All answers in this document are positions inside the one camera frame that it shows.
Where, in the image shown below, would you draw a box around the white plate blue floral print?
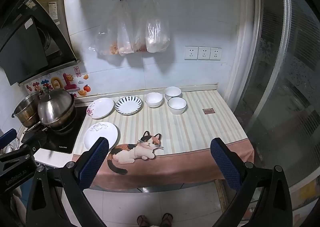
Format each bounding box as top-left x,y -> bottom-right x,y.
84,122 -> 118,150

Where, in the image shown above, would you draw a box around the white plate pink floral print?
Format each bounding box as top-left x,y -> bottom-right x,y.
86,98 -> 114,119

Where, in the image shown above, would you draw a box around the white plate blue leaf pattern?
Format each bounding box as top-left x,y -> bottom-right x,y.
115,96 -> 142,115

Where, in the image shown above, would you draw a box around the white bowl front blue rim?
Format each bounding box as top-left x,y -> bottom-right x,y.
168,97 -> 187,115

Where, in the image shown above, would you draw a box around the white bowl blue rim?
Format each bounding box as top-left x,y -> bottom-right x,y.
164,86 -> 182,100
168,97 -> 187,115

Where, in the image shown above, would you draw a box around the plain white bowl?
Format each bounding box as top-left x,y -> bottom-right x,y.
145,92 -> 163,108

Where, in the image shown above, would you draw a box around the steel stock pot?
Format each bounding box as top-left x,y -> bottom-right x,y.
11,92 -> 40,128

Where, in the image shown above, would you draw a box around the black induction cooktop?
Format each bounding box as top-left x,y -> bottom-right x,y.
21,107 -> 87,154

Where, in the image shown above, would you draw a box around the steel wok with lid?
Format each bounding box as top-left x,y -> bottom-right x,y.
24,89 -> 75,133

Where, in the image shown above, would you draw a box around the brown label patch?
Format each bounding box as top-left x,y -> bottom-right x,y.
203,108 -> 215,114

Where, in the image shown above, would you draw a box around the person's left sandalled foot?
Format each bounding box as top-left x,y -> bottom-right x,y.
137,215 -> 151,227

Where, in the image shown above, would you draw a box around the person's sandalled foot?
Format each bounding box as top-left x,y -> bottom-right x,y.
137,215 -> 151,227
160,213 -> 173,227

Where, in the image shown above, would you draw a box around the striped cat print table mat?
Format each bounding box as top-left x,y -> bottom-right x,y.
92,90 -> 254,190

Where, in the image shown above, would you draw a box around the glass sliding door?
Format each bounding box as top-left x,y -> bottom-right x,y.
235,0 -> 319,186

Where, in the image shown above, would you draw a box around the person's right sandalled foot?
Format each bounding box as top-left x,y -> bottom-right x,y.
160,213 -> 173,227

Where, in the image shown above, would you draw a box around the black range hood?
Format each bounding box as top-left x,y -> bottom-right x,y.
1,0 -> 79,85

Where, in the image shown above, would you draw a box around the clear bag orange contents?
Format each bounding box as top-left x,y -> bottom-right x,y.
89,1 -> 120,55

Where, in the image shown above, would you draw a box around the clear bag pale contents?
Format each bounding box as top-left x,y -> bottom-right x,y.
117,0 -> 134,56

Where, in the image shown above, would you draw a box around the clear bag reddish contents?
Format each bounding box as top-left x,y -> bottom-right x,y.
134,3 -> 147,52

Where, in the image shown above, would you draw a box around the clear bag pinkish contents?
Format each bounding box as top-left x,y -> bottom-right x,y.
145,0 -> 170,53

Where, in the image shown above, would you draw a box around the colourful wall stickers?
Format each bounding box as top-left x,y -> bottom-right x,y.
22,65 -> 92,98

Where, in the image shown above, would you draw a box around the right white wall socket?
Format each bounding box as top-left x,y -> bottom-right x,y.
209,47 -> 222,60

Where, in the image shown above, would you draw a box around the white wall socket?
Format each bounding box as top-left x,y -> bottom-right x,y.
184,46 -> 199,60
209,47 -> 222,60
197,47 -> 210,60

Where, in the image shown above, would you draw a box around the middle white wall socket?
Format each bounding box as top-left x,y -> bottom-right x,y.
197,47 -> 210,60

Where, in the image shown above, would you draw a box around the left white wall socket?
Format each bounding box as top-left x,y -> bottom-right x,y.
184,46 -> 199,60

